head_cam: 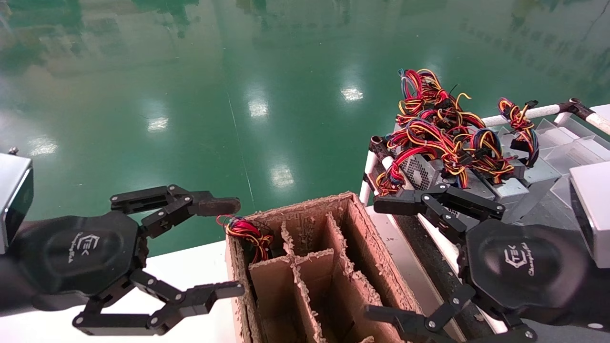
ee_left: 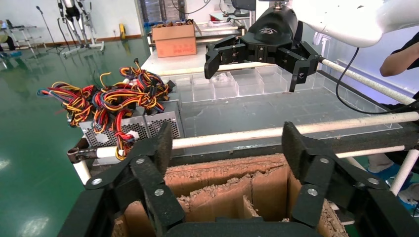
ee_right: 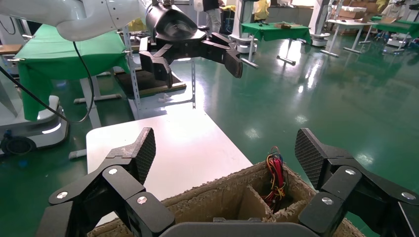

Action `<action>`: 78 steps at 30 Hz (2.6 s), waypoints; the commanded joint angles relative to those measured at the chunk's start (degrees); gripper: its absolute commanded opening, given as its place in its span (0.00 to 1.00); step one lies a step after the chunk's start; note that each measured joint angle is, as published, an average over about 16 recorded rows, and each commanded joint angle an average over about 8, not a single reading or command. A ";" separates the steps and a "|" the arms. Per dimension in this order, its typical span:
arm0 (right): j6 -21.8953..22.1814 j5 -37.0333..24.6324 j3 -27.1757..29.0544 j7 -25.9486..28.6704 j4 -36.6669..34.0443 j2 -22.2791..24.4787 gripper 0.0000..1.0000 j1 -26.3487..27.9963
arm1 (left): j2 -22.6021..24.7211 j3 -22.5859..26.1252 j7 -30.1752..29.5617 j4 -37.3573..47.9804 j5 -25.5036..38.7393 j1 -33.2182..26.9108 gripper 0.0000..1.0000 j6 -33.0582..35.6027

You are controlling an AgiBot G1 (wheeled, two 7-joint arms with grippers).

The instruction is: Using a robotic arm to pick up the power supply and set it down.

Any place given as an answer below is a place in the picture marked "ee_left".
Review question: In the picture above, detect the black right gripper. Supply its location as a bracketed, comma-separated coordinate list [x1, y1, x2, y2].
[204, 4, 321, 93]

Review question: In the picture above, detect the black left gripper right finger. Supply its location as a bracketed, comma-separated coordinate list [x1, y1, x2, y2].
[281, 121, 388, 229]

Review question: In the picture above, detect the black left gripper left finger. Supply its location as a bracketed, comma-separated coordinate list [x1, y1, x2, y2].
[85, 122, 186, 237]

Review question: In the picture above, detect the brown printed cardboard box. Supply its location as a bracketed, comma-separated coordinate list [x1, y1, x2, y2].
[151, 20, 198, 59]

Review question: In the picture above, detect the person in black shirt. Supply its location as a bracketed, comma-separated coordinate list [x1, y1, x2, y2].
[366, 40, 419, 213]

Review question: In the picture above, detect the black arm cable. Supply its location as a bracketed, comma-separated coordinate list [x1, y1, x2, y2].
[335, 47, 419, 115]

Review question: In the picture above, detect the white pipe rack frame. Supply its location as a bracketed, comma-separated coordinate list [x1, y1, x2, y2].
[67, 57, 419, 197]

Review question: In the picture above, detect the worn cardboard divider box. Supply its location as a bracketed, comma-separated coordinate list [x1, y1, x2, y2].
[111, 154, 349, 237]

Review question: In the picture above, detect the tangled multicoloured wire bundle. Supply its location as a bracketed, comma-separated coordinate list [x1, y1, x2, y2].
[37, 78, 171, 161]

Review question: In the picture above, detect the clear plastic compartment tray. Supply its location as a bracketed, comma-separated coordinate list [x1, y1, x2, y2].
[160, 65, 404, 129]

